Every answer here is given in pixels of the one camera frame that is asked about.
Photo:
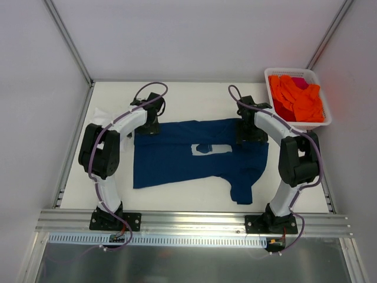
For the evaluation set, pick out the white folded t-shirt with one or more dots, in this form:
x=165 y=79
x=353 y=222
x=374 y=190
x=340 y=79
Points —
x=103 y=118

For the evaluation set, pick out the red t-shirt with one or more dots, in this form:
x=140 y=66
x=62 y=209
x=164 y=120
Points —
x=283 y=112

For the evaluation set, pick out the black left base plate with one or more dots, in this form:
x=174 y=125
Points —
x=129 y=221

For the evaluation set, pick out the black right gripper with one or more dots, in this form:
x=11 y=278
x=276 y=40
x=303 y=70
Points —
x=251 y=137

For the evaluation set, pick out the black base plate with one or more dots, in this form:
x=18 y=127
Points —
x=265 y=225
x=129 y=221

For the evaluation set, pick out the orange t-shirt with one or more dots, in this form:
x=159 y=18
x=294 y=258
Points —
x=306 y=104

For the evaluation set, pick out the pink t-shirt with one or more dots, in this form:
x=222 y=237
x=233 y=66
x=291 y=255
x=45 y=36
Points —
x=300 y=83

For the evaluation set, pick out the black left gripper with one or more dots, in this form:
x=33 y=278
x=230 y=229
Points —
x=150 y=128

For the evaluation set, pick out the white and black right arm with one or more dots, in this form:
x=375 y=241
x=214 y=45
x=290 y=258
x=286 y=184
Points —
x=298 y=166

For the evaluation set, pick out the slotted white cable duct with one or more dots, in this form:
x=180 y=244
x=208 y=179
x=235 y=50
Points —
x=158 y=240

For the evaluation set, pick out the blue printed t-shirt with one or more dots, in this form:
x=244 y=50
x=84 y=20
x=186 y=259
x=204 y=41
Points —
x=190 y=150

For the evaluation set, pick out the aluminium mounting rail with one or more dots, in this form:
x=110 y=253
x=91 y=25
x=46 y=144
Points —
x=319 y=225

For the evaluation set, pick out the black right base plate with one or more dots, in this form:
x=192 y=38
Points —
x=265 y=225

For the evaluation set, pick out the white plastic laundry basket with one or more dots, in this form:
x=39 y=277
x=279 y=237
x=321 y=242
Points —
x=310 y=78

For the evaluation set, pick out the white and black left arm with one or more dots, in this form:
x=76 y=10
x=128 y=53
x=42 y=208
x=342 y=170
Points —
x=100 y=153

